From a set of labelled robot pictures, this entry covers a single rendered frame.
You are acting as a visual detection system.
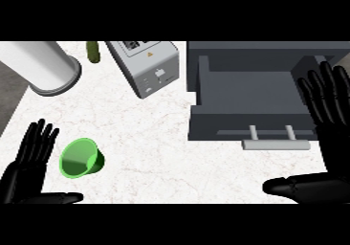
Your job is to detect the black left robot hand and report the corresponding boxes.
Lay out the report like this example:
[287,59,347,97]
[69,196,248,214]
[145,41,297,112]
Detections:
[0,118,84,205]

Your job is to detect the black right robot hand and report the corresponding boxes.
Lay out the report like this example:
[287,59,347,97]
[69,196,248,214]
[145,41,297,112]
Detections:
[261,60,350,205]

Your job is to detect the green cup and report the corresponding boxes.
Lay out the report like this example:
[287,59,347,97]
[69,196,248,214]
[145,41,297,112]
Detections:
[58,137,108,180]

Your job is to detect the dark grey drawer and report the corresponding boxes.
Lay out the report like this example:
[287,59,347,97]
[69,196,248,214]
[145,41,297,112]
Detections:
[188,55,328,142]

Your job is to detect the dark grey cabinet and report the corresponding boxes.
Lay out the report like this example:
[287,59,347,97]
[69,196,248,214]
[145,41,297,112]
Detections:
[186,41,350,93]

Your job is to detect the white cylindrical container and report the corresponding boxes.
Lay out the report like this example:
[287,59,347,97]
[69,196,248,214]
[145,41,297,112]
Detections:
[0,41,83,98]

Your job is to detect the green bottle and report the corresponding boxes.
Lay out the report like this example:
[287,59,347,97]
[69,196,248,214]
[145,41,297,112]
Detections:
[84,41,102,64]

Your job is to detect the pale grey appliance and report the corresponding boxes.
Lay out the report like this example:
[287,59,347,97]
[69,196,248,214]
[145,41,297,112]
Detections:
[105,41,180,100]

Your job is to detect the pale grey drawer handle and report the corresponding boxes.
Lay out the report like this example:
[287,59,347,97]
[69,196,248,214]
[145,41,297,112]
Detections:
[241,124,310,151]

